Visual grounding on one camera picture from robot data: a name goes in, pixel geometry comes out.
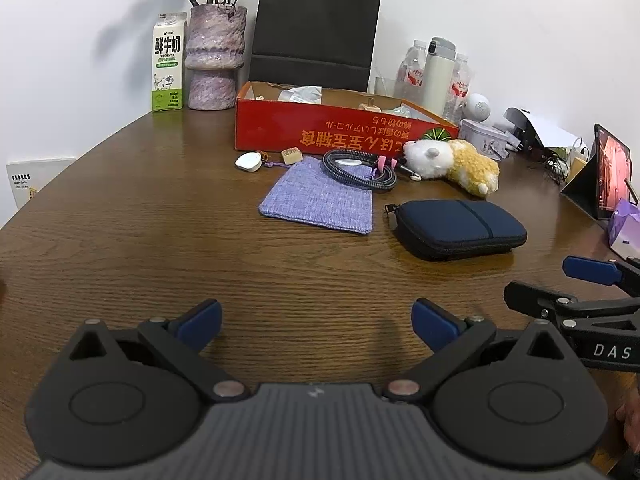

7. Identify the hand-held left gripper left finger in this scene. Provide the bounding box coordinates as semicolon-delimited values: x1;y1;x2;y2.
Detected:
66;299;251;404

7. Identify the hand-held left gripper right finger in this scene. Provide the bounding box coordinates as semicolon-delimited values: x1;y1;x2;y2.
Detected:
382;298;572;404

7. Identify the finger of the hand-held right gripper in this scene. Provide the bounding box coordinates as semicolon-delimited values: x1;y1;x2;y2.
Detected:
504;281;640;322
562;255;640;292

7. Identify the navy zipper pouch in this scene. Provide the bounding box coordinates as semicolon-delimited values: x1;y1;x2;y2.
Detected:
385;200;528;262

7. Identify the yellow white plush toy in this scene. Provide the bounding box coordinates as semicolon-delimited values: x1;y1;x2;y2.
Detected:
402;137;501;198

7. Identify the white earbud case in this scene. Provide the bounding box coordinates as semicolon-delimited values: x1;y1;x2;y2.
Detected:
235;152;263;174

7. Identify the purple fabric pouch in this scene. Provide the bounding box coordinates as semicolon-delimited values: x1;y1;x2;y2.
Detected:
259;156;375;236

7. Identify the grey braided cable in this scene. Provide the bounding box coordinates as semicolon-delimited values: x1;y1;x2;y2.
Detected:
322;149;421;193

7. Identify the red cardboard box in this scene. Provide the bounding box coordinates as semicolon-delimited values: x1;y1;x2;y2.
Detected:
234;81;461;156

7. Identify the white plastic bag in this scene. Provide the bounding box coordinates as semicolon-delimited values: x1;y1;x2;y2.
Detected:
277;86;323;106

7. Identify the wooden desktop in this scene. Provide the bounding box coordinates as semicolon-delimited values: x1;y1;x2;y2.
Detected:
0;105;640;480

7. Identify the person's right hand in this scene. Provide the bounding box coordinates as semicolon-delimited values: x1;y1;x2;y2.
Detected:
616;390;640;453

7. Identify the purple tissue pack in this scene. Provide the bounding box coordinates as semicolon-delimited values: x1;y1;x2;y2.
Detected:
607;197;640;256

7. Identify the tablet with black stand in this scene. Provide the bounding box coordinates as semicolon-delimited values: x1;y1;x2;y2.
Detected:
560;124;633;221

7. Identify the black desk device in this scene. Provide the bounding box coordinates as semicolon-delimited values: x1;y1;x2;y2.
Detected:
515;122;551;161

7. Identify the white paper sheet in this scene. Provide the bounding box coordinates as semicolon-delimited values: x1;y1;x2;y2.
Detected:
504;106;577;148

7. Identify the white power adapter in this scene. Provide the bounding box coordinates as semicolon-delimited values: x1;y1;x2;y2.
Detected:
492;130;525;162

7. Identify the white tin box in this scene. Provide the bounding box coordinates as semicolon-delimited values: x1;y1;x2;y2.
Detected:
459;119;507;161

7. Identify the white round speaker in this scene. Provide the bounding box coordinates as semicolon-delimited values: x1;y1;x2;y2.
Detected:
462;92;492;122

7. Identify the white cardboard box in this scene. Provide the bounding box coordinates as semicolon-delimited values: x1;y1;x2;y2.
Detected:
6;157;77;211

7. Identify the clear water bottle red label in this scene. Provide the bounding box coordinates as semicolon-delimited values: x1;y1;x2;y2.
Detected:
397;39;427;102
447;52;473;121

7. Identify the white thermos flask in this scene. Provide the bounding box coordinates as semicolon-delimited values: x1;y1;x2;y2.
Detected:
421;36;457;118

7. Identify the white green milk carton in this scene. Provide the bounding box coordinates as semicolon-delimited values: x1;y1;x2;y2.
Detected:
151;12;188;112

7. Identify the black paper bag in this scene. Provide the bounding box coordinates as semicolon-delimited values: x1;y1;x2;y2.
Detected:
249;0;383;93

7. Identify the black earphone cable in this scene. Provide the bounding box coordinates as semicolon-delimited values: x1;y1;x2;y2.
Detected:
542;152;571;183

